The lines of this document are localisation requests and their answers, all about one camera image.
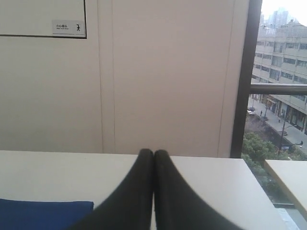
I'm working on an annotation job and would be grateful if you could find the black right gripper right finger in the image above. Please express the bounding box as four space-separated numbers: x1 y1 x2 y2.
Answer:
154 150 241 230

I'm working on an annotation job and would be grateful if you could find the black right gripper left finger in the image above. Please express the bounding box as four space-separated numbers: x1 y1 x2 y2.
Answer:
68 149 154 230

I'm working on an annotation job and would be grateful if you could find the blue towel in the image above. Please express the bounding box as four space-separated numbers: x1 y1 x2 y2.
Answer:
0 199 94 230

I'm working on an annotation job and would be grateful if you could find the white neighbouring table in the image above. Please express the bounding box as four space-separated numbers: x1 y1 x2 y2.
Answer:
264 160 307 219

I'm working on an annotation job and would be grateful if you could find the grey metal window railing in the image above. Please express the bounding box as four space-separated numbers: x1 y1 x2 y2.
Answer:
249 83 307 96

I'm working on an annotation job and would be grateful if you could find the grey building outside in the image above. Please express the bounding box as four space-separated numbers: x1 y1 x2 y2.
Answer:
252 22 307 133

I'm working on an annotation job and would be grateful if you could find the white warning sign sticker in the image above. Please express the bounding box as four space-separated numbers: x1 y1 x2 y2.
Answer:
52 20 86 38

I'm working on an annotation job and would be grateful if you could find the black window frame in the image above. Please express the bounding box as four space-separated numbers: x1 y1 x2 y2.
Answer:
230 0 262 159

